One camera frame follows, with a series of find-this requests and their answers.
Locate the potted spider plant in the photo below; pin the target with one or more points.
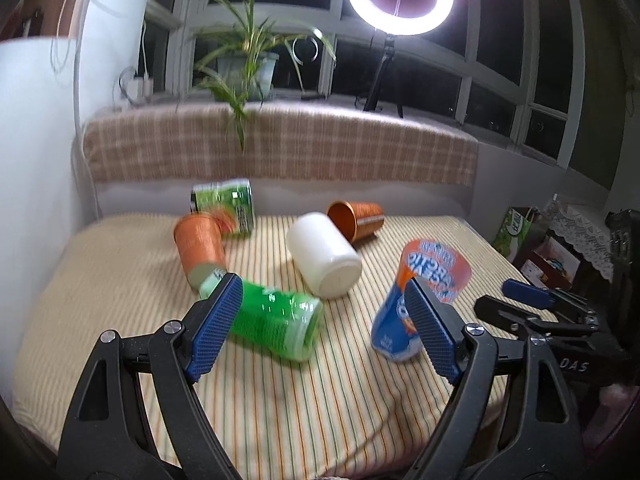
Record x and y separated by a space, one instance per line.
247 67

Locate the green drink can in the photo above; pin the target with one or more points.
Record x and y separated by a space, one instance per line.
227 200

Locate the checked headboard cloth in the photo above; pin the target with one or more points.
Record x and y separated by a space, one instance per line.
325 145

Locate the brown cardboard box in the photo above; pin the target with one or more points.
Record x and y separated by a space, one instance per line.
547 262

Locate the green shopping bag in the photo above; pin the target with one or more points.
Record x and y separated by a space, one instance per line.
512 232

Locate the copper metallic cup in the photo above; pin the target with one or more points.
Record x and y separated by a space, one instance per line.
362 220

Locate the white power strip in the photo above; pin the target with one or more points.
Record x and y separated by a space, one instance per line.
136 87

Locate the blue and orange printed cup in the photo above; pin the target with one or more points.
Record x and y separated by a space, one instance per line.
430 270

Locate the orange paper cup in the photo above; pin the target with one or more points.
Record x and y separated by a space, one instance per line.
199 245

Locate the white plastic cup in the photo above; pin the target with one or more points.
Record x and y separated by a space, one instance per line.
322 255

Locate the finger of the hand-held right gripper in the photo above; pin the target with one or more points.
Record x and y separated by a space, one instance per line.
525 294
505 312

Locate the white window frame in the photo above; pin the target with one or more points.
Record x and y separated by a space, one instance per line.
467 87

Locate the white lace cloth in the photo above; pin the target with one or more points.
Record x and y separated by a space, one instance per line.
582 232

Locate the green plastic bottle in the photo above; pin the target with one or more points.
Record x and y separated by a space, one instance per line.
277 322

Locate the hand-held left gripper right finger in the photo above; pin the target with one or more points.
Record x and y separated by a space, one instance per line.
434 332

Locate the black tripod stand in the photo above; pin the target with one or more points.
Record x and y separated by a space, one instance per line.
382 85

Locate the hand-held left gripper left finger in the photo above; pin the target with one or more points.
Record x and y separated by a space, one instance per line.
215 332

